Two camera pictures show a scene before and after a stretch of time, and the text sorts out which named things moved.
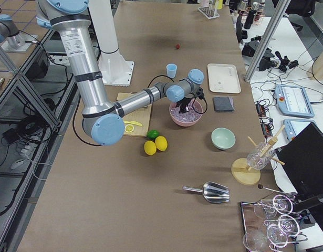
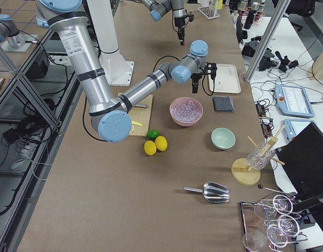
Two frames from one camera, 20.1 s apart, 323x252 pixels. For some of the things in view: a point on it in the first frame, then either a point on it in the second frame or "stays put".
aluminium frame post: [266, 42] stays put
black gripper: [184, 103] to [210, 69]
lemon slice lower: [129, 128] stays put
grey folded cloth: [223, 104] stays put
